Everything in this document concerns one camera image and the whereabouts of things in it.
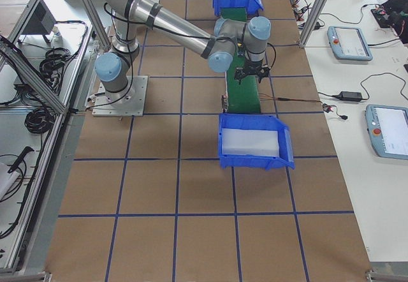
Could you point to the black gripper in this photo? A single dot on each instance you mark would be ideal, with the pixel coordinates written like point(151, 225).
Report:
point(254, 66)

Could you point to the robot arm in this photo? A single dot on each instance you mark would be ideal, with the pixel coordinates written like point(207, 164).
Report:
point(218, 48)

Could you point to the green conveyor belt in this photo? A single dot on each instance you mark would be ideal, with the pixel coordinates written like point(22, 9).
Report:
point(242, 93)

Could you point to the blue bin right side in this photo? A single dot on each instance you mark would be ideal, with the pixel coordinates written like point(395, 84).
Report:
point(257, 122)

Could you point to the white foam pad right bin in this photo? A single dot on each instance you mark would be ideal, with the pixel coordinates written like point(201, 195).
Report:
point(249, 142)

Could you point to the black power adapter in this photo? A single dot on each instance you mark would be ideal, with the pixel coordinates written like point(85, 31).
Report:
point(351, 96)

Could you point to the teach pendant far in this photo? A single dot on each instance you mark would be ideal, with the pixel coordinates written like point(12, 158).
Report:
point(348, 43)

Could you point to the teach pendant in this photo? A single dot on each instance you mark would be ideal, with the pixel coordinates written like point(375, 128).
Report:
point(387, 129)
point(348, 43)

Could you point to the teach pendant near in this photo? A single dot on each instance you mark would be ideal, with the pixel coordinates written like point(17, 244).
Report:
point(387, 129)

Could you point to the aluminium frame post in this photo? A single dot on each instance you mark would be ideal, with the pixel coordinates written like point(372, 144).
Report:
point(309, 26)

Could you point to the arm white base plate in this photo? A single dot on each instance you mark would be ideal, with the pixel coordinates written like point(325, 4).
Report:
point(130, 101)

